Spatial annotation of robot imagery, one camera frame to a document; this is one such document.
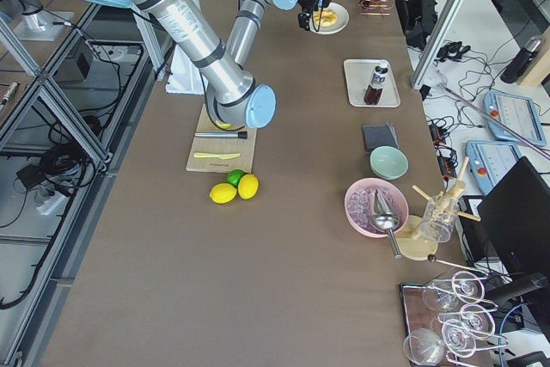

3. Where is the braided glazed donut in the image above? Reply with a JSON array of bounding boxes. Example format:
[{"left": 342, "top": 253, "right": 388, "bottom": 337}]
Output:
[{"left": 321, "top": 9, "right": 338, "bottom": 28}]

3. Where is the white round plate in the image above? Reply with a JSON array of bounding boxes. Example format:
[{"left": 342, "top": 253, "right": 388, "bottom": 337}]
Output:
[{"left": 310, "top": 2, "right": 349, "bottom": 35}]

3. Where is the cream rabbit tray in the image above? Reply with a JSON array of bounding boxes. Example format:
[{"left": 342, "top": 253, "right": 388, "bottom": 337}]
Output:
[{"left": 343, "top": 59, "right": 400, "bottom": 108}]

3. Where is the dark tea bottle on tray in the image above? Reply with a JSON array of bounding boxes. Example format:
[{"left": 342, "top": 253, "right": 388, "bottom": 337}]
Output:
[{"left": 364, "top": 60, "right": 388, "bottom": 105}]

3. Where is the grey folded cloth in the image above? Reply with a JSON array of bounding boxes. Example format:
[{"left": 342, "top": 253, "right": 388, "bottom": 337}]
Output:
[{"left": 362, "top": 123, "right": 399, "bottom": 152}]

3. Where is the half lemon slice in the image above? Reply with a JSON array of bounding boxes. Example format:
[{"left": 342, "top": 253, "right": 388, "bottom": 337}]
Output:
[{"left": 217, "top": 123, "right": 232, "bottom": 130}]

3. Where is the steel cylinder muddler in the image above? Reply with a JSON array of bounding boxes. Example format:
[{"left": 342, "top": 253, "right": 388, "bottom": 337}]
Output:
[{"left": 194, "top": 131, "right": 248, "bottom": 139}]

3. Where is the bamboo cutting board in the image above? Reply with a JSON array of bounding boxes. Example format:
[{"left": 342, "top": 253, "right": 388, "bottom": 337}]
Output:
[{"left": 186, "top": 106, "right": 257, "bottom": 173}]

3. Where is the green bowl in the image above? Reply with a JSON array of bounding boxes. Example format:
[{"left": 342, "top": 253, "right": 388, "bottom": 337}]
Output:
[{"left": 370, "top": 146, "right": 409, "bottom": 180}]

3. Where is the yellow plastic knife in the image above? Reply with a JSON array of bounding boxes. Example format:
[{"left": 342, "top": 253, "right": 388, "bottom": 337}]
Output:
[{"left": 192, "top": 152, "right": 241, "bottom": 160}]

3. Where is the green lime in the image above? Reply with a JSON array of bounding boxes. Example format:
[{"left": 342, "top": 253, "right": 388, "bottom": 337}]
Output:
[{"left": 226, "top": 169, "right": 246, "bottom": 187}]

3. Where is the yellow lemon upper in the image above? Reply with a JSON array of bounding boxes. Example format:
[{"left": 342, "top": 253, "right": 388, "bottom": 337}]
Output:
[{"left": 237, "top": 174, "right": 260, "bottom": 199}]

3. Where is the yellow lemon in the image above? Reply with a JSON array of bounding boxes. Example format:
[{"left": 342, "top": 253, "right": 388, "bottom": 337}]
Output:
[
  {"left": 237, "top": 174, "right": 260, "bottom": 199},
  {"left": 209, "top": 182, "right": 237, "bottom": 205}
]

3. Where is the pink ice bowl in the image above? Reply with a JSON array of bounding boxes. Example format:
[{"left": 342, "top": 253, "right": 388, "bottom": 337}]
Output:
[{"left": 345, "top": 178, "right": 409, "bottom": 238}]

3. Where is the yellow lemon lower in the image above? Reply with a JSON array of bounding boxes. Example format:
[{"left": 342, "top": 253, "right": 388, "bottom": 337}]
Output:
[{"left": 209, "top": 182, "right": 237, "bottom": 205}]

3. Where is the black thermos bottle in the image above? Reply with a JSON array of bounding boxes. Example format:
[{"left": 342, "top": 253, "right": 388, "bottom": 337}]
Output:
[{"left": 500, "top": 35, "right": 544, "bottom": 84}]

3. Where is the steel ice scoop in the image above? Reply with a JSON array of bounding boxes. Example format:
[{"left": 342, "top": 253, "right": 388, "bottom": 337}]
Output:
[{"left": 371, "top": 189, "right": 402, "bottom": 260}]

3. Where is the blue teach pendant far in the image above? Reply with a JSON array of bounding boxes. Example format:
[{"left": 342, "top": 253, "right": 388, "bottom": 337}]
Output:
[{"left": 483, "top": 90, "right": 547, "bottom": 147}]

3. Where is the blue teach pendant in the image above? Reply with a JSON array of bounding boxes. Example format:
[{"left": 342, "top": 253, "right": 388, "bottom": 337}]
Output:
[
  {"left": 465, "top": 140, "right": 522, "bottom": 195},
  {"left": 483, "top": 90, "right": 547, "bottom": 147}
]

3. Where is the blue teach pendant near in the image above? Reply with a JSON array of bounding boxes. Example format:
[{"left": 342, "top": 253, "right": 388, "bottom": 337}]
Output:
[{"left": 465, "top": 140, "right": 522, "bottom": 195}]

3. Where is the glass pitcher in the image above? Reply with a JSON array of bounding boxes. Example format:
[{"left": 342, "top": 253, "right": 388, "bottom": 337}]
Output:
[{"left": 419, "top": 195, "right": 458, "bottom": 242}]

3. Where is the wooden round stand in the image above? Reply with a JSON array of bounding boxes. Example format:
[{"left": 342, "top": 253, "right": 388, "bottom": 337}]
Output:
[{"left": 397, "top": 156, "right": 481, "bottom": 260}]

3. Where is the black monitor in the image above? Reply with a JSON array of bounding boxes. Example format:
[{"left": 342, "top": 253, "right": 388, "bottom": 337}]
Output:
[{"left": 478, "top": 157, "right": 549, "bottom": 276}]

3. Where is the wine glass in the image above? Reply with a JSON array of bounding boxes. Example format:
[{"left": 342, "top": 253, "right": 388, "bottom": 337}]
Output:
[{"left": 421, "top": 271, "right": 485, "bottom": 312}]

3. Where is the aluminium frame post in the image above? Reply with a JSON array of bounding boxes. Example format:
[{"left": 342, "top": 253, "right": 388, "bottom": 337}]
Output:
[{"left": 411, "top": 0, "right": 464, "bottom": 90}]

